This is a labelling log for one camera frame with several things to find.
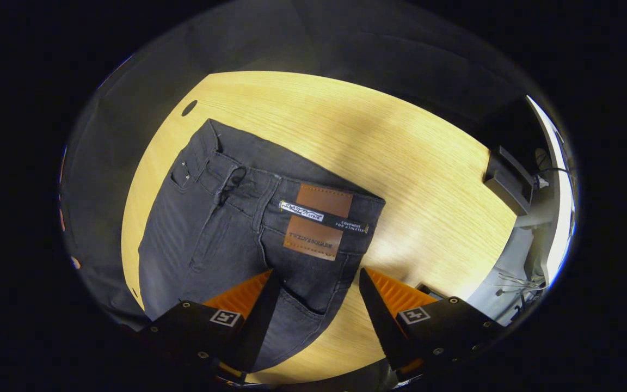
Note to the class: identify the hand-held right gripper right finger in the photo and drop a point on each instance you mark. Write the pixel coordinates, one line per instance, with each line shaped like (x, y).
(381, 326)

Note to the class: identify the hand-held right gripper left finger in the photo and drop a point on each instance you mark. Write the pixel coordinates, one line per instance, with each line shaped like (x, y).
(262, 326)

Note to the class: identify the dark denim jeans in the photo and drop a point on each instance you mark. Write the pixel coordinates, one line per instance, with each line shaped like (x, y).
(226, 245)

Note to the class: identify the black box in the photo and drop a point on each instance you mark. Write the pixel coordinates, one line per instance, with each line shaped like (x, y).
(509, 182)

